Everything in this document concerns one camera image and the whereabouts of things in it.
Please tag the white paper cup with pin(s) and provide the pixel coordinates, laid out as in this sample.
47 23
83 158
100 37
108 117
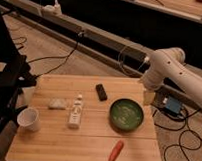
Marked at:
29 119

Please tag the black equipment stand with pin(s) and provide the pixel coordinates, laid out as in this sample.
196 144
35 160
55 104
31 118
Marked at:
14 74

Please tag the white squeeze bottle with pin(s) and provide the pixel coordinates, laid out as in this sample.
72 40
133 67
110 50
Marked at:
76 112

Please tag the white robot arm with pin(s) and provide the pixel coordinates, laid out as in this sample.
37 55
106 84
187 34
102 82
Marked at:
167 63

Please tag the blue power box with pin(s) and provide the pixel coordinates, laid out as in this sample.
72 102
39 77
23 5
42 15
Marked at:
172 105

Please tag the orange carrot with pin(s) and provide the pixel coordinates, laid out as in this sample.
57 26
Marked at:
116 151

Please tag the long metal rail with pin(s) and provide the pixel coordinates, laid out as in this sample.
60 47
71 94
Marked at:
120 26

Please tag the green ceramic bowl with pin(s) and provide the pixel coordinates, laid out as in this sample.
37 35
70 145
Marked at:
126 115

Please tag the black rectangular block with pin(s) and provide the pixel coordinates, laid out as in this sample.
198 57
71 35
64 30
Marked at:
101 92

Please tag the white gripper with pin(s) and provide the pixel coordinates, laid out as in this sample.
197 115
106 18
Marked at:
151 80

